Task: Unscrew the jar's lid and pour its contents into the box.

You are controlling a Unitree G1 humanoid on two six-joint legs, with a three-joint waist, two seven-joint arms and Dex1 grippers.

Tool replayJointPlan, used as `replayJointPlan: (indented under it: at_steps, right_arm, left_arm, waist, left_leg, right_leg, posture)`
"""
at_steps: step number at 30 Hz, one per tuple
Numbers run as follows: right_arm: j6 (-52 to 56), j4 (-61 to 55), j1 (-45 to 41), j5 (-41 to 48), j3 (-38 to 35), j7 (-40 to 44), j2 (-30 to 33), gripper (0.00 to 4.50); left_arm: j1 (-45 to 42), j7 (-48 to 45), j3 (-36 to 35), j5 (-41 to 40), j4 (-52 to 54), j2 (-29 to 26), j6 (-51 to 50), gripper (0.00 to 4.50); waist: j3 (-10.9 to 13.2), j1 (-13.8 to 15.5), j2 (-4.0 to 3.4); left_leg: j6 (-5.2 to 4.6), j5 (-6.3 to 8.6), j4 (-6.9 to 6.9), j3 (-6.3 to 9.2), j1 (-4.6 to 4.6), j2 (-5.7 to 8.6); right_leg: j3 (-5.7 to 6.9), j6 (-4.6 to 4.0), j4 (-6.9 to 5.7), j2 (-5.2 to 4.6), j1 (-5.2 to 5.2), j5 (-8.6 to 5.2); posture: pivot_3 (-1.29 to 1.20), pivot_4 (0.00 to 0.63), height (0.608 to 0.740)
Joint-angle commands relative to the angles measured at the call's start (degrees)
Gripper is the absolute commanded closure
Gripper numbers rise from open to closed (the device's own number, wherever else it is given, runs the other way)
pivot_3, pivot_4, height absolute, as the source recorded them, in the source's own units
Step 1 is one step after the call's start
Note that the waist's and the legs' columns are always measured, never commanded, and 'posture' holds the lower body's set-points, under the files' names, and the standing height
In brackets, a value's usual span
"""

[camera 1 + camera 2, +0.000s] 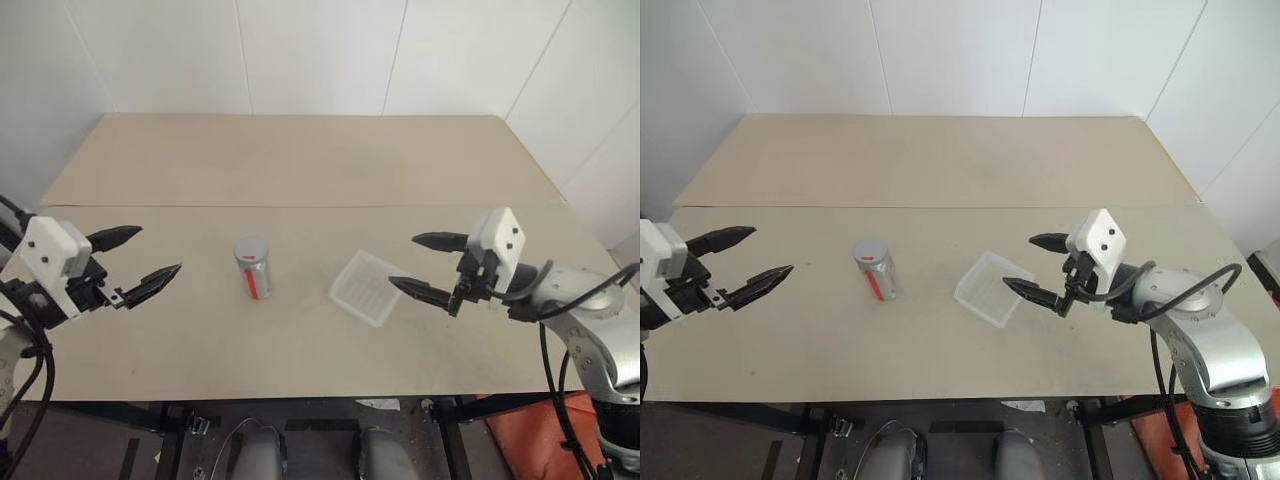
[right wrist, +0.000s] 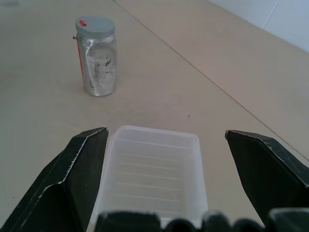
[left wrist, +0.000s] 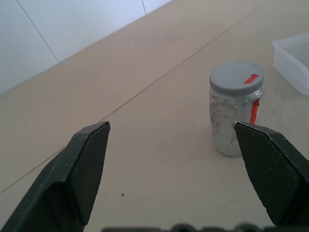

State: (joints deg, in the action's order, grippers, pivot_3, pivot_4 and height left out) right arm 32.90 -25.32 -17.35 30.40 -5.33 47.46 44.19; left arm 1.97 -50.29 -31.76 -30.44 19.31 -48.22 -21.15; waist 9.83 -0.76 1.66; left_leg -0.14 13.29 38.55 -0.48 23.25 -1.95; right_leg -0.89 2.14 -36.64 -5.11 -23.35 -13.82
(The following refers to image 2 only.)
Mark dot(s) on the grey plastic jar lid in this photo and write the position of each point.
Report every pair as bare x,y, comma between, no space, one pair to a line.
94,26

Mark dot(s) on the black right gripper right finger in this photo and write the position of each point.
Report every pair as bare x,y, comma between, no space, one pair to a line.
268,169

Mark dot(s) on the grey-lidded clear jar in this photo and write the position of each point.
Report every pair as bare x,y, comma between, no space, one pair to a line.
99,65

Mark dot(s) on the clear plastic tray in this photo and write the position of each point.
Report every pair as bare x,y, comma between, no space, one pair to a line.
152,174

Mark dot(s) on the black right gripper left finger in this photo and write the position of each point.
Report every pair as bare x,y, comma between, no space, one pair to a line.
62,183

